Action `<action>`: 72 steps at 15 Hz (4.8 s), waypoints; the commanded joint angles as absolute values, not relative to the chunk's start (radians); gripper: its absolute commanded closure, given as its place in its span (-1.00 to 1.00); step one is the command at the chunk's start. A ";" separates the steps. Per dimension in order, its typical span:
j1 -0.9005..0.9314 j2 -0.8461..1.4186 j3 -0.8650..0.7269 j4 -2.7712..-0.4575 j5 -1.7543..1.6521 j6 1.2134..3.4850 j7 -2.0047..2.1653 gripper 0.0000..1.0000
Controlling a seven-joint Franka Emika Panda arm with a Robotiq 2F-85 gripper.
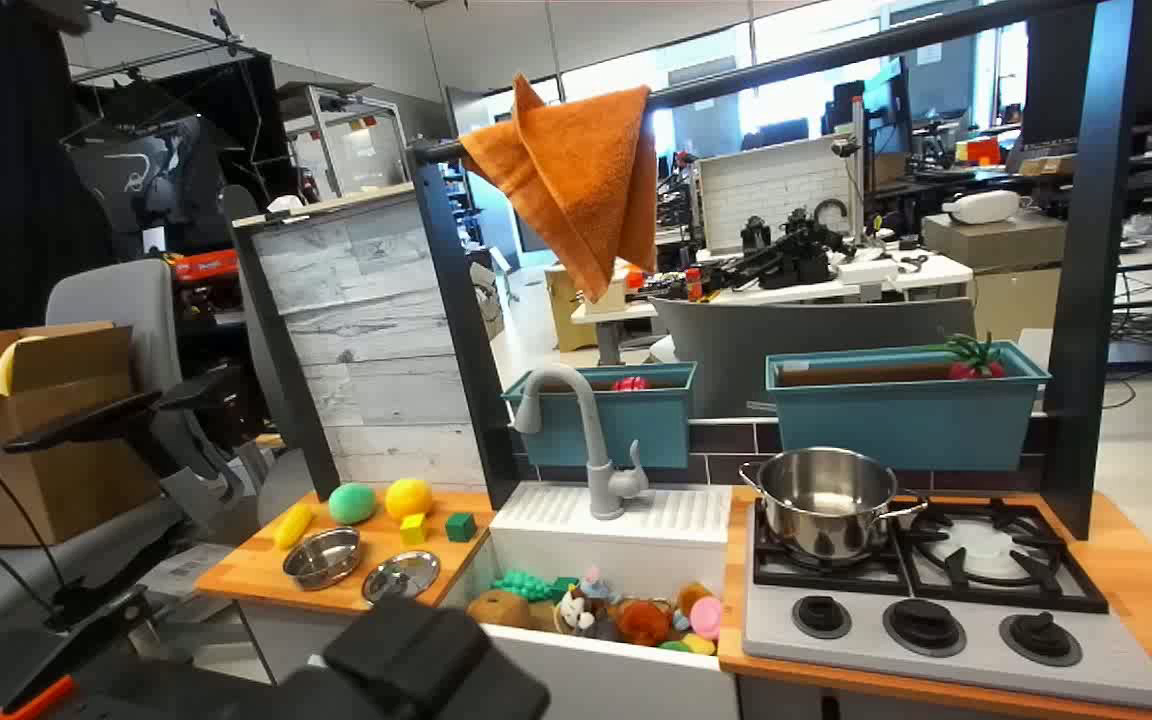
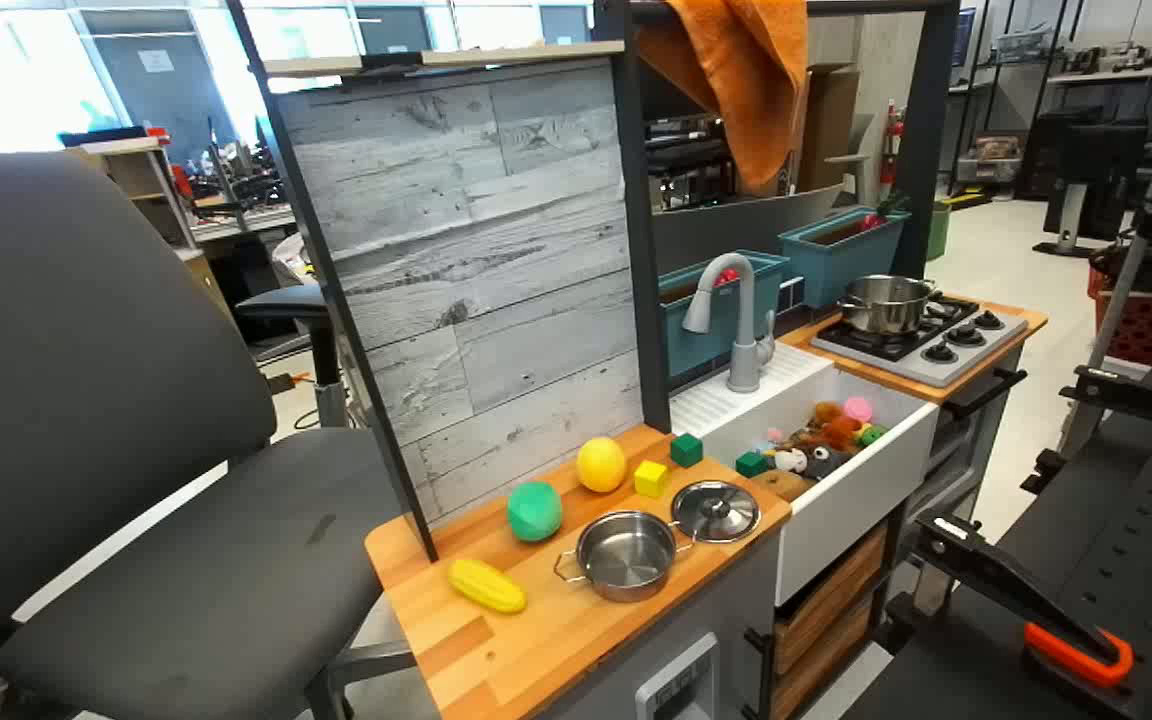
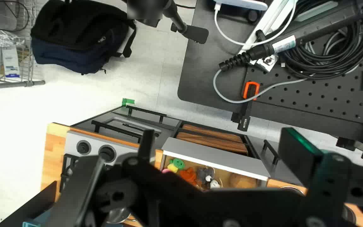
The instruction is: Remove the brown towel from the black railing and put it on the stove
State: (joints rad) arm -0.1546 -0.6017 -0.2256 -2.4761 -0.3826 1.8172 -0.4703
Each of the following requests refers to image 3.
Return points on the black pegboard table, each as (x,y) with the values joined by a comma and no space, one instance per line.
(315,103)

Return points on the black camera tripod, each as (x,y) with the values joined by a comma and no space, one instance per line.
(157,11)

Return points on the small green floor marker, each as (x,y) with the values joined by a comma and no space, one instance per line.
(128,101)

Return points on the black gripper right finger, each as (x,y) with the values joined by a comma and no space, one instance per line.
(330,197)

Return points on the dark green box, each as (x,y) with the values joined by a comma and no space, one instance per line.
(299,156)

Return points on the small green toy food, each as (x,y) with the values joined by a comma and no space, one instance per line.
(174,166)

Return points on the small steel pot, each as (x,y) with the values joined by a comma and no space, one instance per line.
(116,215)

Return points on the white toy sink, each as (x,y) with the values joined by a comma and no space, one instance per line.
(220,158)

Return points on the black backpack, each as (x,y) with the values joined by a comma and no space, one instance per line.
(76,33)

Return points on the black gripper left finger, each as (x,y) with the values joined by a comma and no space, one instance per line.
(78,190)

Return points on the toy kitchen unit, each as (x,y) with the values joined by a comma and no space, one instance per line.
(214,158)

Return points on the teal plastic bin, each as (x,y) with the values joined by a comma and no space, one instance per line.
(30,224)

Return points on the wooden drawer fronts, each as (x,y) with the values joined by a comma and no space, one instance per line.
(211,139)

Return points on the white power adapter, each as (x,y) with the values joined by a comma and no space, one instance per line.
(240,3)

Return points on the grey stove knob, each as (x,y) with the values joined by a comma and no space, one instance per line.
(83,147)
(106,153)

